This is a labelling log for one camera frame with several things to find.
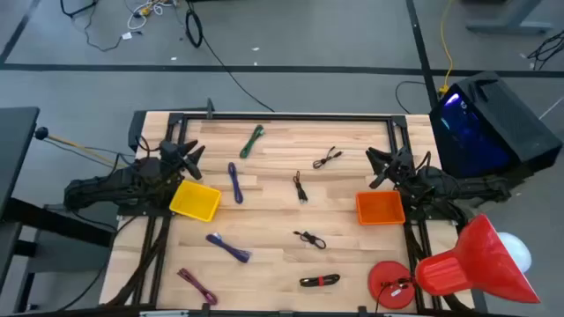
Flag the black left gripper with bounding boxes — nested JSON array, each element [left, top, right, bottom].
[[158, 139, 206, 181]]

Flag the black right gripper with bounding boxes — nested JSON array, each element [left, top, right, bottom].
[[365, 147, 416, 190]]

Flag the green cable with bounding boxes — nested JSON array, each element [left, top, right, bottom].
[[239, 124, 266, 159]]

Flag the thick black cable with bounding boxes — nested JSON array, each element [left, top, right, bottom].
[[293, 170, 309, 204]]

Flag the black cable with end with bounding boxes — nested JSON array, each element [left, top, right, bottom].
[[293, 230, 328, 250]]

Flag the black cable with red tie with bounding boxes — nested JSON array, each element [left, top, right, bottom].
[[299, 273, 341, 288]]

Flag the orange plastic basket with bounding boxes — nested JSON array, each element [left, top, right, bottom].
[[354, 189, 406, 226]]

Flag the yellow plastic basket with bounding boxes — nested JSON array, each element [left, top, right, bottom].
[[168, 179, 223, 223]]

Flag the red desk lamp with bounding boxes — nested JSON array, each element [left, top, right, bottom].
[[367, 213, 542, 310]]

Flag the black computer case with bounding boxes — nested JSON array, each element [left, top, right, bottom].
[[429, 70, 564, 180]]

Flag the pole with black knob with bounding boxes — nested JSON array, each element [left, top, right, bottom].
[[33, 126, 130, 168]]

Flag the silver aluminium bar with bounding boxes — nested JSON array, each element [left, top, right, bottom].
[[139, 309, 190, 317]]

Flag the white lamp bulb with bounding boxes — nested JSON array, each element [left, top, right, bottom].
[[496, 232, 533, 274]]

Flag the black side table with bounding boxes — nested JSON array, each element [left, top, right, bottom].
[[0, 107, 41, 219]]

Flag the grey desk foot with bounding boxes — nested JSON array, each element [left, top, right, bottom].
[[465, 0, 554, 35]]

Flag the plain purple bundled cable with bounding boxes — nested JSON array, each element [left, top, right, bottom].
[[227, 161, 244, 205]]

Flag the thin black loose cable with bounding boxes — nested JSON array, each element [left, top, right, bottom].
[[312, 146, 344, 170]]

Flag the black floor cable loop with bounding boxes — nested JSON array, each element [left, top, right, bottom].
[[394, 80, 428, 115]]

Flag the purple cable with white plug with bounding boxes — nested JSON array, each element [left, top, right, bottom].
[[205, 232, 252, 264]]

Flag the black lamp cord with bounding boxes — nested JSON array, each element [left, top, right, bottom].
[[374, 276, 418, 314]]

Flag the black coiled floor cable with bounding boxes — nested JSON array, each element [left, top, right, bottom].
[[183, 0, 277, 114]]

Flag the black cable with white adapter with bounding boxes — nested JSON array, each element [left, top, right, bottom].
[[82, 2, 145, 53]]

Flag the yellow floor cable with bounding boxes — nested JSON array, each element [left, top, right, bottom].
[[439, 0, 456, 96]]

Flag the white floor cable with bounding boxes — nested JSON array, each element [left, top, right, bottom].
[[127, 0, 165, 31]]

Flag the black tangled floor cables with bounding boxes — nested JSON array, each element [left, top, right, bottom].
[[526, 29, 564, 71]]

